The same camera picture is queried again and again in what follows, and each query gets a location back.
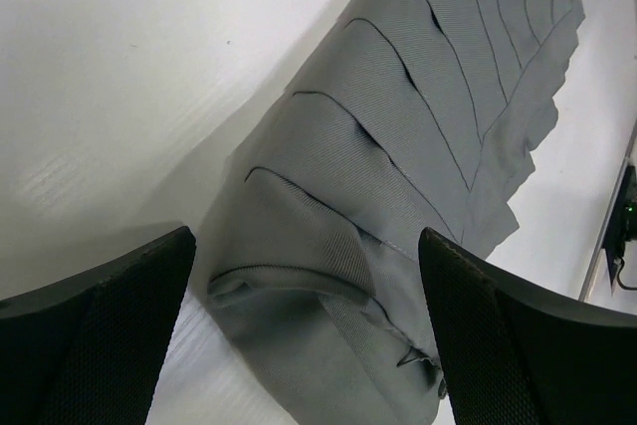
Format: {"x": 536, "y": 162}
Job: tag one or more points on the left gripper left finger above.
{"x": 88, "y": 349}

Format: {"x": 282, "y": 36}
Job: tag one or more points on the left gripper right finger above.
{"x": 513, "y": 352}

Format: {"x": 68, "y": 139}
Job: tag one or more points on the grey pleated skirt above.
{"x": 411, "y": 114}

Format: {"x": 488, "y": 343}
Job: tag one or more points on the aluminium table edge rail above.
{"x": 593, "y": 266}

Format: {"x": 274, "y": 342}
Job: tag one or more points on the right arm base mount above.
{"x": 621, "y": 228}

